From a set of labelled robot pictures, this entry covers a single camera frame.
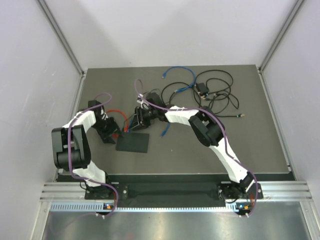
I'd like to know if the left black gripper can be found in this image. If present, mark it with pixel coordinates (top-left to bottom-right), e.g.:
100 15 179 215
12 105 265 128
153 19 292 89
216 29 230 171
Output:
91 116 124 144

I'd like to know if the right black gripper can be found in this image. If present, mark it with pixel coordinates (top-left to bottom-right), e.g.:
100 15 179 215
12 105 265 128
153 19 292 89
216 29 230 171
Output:
129 106 158 132

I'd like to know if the red ethernet cable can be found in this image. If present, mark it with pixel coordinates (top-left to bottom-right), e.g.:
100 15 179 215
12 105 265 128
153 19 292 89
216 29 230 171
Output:
104 109 131 138

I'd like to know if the black network switch box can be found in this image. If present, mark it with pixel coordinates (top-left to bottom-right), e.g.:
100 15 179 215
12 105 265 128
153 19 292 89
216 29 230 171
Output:
115 132 150 154

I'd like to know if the black cable with green tip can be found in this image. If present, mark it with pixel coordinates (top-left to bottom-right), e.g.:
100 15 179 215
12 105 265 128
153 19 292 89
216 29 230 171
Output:
212 113 246 119

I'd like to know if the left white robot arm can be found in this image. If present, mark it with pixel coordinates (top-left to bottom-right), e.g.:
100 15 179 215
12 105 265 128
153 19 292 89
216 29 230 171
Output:
51 99 122 199

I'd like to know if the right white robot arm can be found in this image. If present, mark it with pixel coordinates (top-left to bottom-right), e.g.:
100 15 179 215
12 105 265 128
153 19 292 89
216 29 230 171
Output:
128 92 255 198

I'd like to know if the black power adapter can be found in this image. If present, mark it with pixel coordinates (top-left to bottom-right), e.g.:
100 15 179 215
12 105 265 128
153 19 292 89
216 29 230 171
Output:
195 83 209 98

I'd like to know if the dark grey table mat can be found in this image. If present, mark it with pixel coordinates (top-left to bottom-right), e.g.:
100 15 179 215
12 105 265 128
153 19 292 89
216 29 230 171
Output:
69 65 289 175

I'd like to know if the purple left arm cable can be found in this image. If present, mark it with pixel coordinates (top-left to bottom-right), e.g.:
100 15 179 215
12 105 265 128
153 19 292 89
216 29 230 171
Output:
67 92 120 218

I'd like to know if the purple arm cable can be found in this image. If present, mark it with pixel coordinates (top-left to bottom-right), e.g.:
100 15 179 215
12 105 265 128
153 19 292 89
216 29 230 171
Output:
67 92 120 218
134 79 260 218

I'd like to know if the grey slotted cable duct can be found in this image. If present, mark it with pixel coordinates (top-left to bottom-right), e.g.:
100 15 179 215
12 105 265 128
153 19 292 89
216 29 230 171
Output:
50 202 239 213

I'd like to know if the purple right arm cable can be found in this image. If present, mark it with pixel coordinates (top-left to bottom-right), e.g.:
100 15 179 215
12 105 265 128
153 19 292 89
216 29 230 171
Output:
134 79 260 218

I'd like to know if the aluminium profile rail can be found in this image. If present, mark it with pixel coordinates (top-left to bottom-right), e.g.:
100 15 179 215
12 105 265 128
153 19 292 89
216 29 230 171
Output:
40 181 312 202

